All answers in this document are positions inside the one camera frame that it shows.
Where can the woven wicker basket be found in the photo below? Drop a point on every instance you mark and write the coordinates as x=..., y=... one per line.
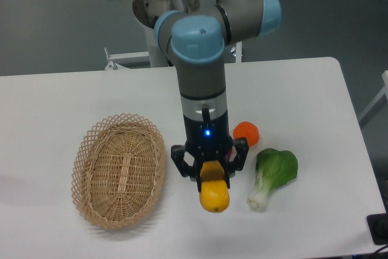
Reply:
x=119, y=170

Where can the black device at table edge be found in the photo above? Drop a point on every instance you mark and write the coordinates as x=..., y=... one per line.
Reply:
x=377, y=224

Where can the orange tangerine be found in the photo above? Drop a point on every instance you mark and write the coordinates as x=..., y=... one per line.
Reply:
x=248, y=130

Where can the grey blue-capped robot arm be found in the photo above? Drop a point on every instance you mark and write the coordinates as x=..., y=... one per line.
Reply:
x=193, y=41

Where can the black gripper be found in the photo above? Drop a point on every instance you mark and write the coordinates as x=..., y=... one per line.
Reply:
x=209, y=142

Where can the purple sweet potato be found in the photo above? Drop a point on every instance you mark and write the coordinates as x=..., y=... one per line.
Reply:
x=231, y=154

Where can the green bok choy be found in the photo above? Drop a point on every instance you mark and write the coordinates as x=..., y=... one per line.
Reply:
x=273, y=169

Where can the white frame at right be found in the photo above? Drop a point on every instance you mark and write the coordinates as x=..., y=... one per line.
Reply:
x=375, y=105

